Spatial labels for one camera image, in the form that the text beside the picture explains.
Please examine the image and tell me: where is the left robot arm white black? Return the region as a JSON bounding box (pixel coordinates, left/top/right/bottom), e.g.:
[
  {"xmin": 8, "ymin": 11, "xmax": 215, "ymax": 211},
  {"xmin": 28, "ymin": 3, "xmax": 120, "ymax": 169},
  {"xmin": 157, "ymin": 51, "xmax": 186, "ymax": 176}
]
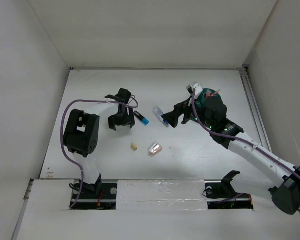
[{"xmin": 63, "ymin": 88, "xmax": 135, "ymax": 199}]

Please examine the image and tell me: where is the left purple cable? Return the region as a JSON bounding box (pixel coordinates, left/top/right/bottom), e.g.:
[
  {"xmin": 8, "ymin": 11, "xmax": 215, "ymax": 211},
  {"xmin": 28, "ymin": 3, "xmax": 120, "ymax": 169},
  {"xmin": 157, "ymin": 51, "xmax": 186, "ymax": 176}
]
[{"xmin": 60, "ymin": 94, "xmax": 140, "ymax": 210}]

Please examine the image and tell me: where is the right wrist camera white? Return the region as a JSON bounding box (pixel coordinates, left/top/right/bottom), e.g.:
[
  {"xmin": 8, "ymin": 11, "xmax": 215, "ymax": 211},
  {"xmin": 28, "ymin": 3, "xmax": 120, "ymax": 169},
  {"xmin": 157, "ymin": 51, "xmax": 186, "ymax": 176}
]
[{"xmin": 186, "ymin": 82, "xmax": 203, "ymax": 98}]

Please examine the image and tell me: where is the blue cap black highlighter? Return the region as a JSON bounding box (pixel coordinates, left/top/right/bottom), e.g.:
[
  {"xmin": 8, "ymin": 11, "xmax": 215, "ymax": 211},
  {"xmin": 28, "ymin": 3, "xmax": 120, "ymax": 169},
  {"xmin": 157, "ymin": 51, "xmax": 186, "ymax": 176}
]
[{"xmin": 134, "ymin": 111, "xmax": 149, "ymax": 126}]

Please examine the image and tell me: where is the aluminium rail right side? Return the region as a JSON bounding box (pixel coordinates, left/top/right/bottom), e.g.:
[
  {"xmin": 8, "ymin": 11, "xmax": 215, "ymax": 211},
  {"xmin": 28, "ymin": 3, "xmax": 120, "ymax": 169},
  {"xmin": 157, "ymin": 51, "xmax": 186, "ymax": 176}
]
[{"xmin": 237, "ymin": 65, "xmax": 273, "ymax": 153}]

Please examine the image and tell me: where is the clear glue bottle blue cap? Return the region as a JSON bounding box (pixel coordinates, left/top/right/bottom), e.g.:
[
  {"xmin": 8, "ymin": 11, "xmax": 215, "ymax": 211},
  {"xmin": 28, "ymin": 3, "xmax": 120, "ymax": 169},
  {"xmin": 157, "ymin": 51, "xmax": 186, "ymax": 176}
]
[{"xmin": 153, "ymin": 106, "xmax": 170, "ymax": 127}]

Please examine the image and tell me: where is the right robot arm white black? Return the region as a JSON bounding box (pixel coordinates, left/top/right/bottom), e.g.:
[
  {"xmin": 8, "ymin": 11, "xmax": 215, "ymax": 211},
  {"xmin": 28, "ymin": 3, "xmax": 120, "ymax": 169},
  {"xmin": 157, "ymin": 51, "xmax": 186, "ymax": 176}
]
[{"xmin": 162, "ymin": 96, "xmax": 300, "ymax": 215}]

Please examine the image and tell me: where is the teal round compartment organizer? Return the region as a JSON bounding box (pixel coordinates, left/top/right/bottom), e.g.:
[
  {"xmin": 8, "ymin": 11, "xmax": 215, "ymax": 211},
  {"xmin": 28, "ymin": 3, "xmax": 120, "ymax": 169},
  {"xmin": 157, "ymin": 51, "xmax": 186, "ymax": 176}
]
[{"xmin": 195, "ymin": 88, "xmax": 222, "ymax": 109}]

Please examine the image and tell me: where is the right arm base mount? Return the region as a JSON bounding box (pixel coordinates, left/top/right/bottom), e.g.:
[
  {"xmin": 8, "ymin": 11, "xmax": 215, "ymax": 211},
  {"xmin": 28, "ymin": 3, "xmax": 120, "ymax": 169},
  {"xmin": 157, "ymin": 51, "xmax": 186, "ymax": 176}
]
[{"xmin": 202, "ymin": 170, "xmax": 254, "ymax": 210}]

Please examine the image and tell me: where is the orange pastel pen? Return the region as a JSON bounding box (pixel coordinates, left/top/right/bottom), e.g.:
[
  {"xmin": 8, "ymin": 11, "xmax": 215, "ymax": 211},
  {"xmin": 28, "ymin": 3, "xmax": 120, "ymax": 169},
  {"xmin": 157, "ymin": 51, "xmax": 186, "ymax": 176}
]
[{"xmin": 206, "ymin": 89, "xmax": 211, "ymax": 98}]

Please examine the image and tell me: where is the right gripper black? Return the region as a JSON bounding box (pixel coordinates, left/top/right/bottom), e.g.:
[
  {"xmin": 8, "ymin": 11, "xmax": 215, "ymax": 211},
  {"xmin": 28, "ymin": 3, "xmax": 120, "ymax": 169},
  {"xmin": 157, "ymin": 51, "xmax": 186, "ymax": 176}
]
[{"xmin": 161, "ymin": 95, "xmax": 215, "ymax": 130}]

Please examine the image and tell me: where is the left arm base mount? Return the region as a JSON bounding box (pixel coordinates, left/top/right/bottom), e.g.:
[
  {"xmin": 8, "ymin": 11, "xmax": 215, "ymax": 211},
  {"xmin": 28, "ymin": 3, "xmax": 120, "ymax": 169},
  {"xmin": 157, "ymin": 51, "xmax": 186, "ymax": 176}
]
[{"xmin": 71, "ymin": 180, "xmax": 118, "ymax": 211}]

